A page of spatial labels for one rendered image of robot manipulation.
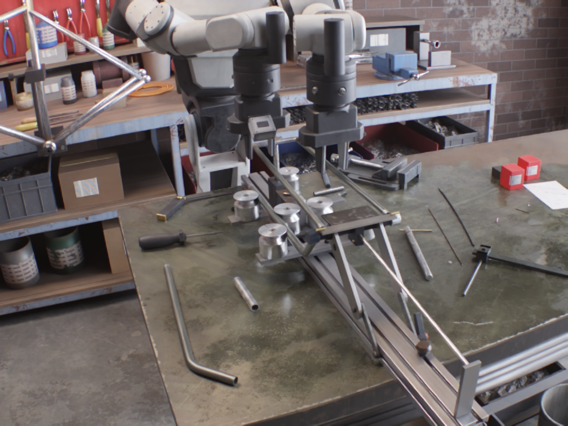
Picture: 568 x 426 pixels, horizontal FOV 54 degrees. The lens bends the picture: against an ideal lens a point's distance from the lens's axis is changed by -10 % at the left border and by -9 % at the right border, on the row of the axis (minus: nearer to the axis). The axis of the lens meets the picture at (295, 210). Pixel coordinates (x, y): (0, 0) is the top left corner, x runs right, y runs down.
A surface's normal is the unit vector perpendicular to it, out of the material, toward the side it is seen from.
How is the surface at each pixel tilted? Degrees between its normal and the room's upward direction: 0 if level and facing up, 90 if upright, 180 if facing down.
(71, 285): 0
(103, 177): 89
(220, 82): 105
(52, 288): 0
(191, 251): 0
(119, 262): 89
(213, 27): 91
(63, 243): 90
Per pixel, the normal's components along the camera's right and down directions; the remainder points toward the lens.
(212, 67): 0.11, 0.65
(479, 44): 0.36, 0.40
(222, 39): -0.64, 0.37
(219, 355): -0.04, -0.90
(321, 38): 0.07, 0.46
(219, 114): 0.37, 0.62
